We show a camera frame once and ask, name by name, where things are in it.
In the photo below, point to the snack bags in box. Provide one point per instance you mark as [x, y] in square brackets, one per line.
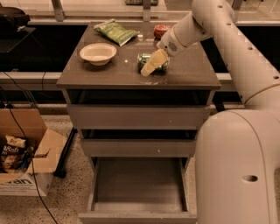
[16, 155]

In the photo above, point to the black table leg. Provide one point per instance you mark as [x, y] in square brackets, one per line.
[60, 171]

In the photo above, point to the bottom grey open drawer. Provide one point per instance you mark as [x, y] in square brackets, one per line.
[138, 190]

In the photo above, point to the white paper bowl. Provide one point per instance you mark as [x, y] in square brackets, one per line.
[98, 54]

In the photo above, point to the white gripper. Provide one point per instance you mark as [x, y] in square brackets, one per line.
[168, 43]

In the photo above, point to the green soda can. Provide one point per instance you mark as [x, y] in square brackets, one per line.
[142, 58]

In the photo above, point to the red soda can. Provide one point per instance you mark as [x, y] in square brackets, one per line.
[160, 30]

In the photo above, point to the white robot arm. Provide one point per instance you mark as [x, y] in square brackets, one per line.
[237, 151]

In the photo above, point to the top grey drawer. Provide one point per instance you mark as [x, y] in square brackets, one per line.
[115, 109]

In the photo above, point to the grey drawer cabinet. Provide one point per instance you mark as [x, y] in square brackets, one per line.
[191, 70]

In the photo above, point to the black bag on desk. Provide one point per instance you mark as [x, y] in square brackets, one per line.
[12, 20]

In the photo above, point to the open cardboard box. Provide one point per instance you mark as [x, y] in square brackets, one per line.
[48, 144]

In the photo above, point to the green chip bag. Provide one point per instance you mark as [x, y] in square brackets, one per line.
[115, 32]

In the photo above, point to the middle grey drawer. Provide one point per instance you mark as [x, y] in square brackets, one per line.
[143, 143]

